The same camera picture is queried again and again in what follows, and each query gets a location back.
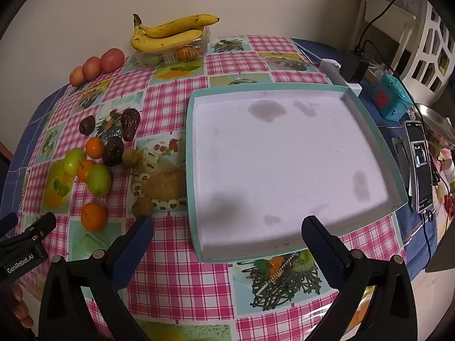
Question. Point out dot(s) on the white power strip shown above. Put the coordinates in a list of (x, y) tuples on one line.
[(330, 65)]

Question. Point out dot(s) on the green apple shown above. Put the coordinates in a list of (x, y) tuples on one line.
[(99, 180), (73, 161)]

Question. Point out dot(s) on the metal bowl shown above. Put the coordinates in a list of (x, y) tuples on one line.
[(439, 120)]

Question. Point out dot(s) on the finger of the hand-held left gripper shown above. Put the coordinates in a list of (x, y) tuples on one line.
[(7, 223), (41, 227)]

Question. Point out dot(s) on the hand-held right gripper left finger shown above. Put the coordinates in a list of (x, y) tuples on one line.
[(131, 252)]

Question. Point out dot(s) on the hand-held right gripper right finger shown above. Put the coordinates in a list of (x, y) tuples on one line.
[(321, 248)]

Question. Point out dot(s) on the person's left hand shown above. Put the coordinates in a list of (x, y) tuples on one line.
[(21, 309)]

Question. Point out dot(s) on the brown kiwi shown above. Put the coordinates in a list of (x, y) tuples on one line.
[(129, 157), (143, 207)]

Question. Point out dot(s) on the teal box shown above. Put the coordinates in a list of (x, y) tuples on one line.
[(394, 96)]

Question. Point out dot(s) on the pear-shaped dark avocado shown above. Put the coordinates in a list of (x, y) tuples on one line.
[(129, 124)]

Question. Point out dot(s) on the smartphone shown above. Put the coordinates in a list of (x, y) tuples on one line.
[(419, 170)]

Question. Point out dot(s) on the clear plastic container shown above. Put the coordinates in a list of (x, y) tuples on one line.
[(156, 60)]

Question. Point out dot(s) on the grey phone stand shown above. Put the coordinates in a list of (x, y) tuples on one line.
[(401, 160)]

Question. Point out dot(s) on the black power adapter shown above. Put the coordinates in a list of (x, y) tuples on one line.
[(353, 67)]

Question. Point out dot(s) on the pink checkered tablecloth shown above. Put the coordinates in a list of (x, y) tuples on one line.
[(170, 284)]

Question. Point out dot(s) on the red apple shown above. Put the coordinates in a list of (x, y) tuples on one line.
[(76, 76), (113, 59), (91, 68)]

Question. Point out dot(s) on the teal and white tray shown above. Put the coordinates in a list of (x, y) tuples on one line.
[(284, 163)]

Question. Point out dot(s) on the round dark avocado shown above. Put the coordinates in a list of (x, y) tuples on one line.
[(113, 151), (87, 125)]

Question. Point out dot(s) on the white lattice panel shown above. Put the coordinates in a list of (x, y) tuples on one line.
[(424, 25)]

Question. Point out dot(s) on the orange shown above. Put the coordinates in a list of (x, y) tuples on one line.
[(185, 54), (84, 171), (94, 217), (95, 148)]

